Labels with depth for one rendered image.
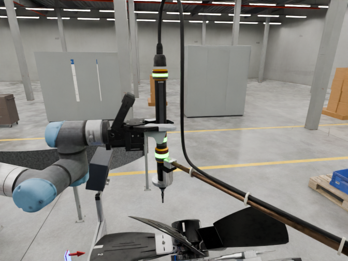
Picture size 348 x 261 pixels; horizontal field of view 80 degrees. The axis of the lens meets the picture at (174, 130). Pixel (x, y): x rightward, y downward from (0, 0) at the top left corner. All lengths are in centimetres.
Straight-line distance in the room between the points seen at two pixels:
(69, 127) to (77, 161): 10
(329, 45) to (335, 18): 57
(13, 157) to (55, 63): 459
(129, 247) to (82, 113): 629
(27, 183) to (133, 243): 47
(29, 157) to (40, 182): 209
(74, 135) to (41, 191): 16
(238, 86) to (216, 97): 83
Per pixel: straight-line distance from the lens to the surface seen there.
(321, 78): 662
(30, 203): 58
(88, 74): 676
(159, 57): 60
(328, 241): 48
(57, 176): 61
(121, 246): 90
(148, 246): 89
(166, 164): 65
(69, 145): 65
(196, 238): 86
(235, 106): 732
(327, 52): 660
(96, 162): 138
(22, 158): 271
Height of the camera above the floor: 184
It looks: 19 degrees down
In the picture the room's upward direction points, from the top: straight up
